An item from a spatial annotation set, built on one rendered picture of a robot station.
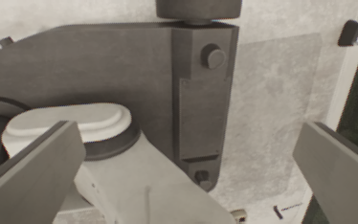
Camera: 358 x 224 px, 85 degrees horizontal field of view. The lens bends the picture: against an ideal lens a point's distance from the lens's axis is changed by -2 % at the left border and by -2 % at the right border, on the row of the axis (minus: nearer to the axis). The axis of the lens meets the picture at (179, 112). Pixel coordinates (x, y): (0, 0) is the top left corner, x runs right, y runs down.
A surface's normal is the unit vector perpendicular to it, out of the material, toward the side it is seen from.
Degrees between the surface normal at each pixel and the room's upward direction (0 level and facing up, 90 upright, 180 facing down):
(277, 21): 0
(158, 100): 0
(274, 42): 0
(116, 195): 90
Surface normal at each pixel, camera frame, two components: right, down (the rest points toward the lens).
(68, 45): 0.18, 0.48
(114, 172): 0.00, -0.87
